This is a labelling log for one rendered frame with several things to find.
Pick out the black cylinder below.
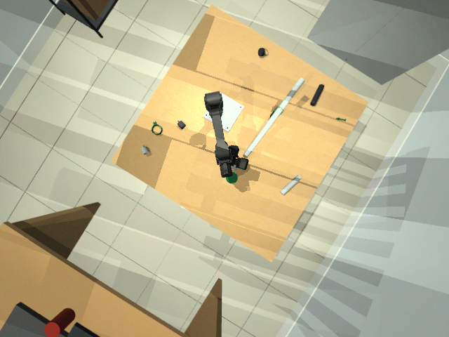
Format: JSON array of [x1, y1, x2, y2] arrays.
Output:
[[310, 84, 324, 106]]

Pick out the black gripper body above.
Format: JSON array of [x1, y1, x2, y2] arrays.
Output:
[[230, 155, 249, 170]]

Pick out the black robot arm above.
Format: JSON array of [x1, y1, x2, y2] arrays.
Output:
[[203, 91, 239, 178]]

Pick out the dark green post with cap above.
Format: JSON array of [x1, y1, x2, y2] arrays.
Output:
[[226, 172, 238, 184]]

